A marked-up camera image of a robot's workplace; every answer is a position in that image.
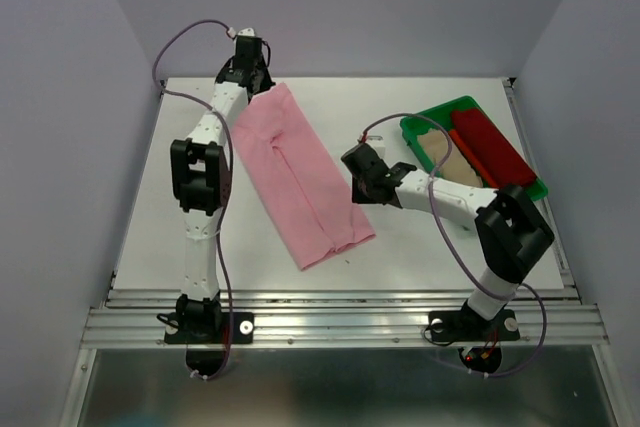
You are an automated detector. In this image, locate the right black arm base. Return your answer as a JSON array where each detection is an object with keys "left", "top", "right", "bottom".
[{"left": 422, "top": 304, "right": 521, "bottom": 376}]

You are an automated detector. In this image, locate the pink t-shirt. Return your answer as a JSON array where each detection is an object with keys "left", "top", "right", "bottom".
[{"left": 232, "top": 84, "right": 375, "bottom": 271}]

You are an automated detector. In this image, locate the rolled beige t-shirt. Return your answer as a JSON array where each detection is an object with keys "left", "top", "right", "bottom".
[{"left": 417, "top": 129, "right": 483, "bottom": 188}]

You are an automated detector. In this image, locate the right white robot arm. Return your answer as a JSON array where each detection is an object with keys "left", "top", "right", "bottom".
[{"left": 341, "top": 143, "right": 555, "bottom": 337}]

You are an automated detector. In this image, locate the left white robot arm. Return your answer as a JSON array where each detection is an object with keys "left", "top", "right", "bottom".
[{"left": 170, "top": 28, "right": 273, "bottom": 303}]

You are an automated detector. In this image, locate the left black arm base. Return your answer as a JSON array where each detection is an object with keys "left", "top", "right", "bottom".
[{"left": 156, "top": 294, "right": 255, "bottom": 381}]

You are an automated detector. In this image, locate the aluminium rail frame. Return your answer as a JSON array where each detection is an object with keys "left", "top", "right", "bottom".
[{"left": 61, "top": 97, "right": 631, "bottom": 426}]

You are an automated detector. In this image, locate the rolled red t-shirt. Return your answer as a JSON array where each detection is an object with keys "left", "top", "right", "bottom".
[{"left": 451, "top": 108, "right": 537, "bottom": 188}]

